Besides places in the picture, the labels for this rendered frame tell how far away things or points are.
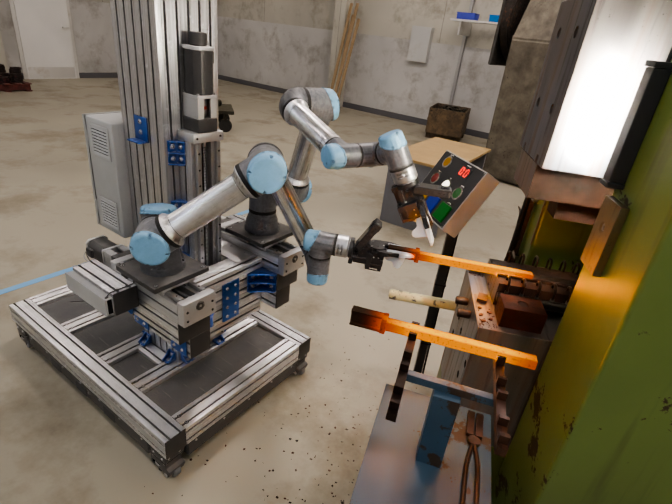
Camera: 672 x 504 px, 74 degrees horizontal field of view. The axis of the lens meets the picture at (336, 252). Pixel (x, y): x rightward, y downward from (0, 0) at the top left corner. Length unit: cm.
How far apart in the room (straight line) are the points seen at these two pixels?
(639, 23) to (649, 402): 83
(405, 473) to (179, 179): 125
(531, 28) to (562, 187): 514
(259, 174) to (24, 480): 149
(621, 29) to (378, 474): 115
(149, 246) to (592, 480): 134
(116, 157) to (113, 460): 120
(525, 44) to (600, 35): 511
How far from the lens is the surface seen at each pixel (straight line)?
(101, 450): 220
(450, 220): 183
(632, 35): 128
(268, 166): 131
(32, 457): 227
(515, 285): 146
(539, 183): 134
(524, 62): 635
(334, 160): 131
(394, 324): 112
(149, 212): 154
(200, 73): 165
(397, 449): 121
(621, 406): 122
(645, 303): 107
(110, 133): 190
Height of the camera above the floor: 163
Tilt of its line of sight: 27 degrees down
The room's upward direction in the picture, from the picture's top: 7 degrees clockwise
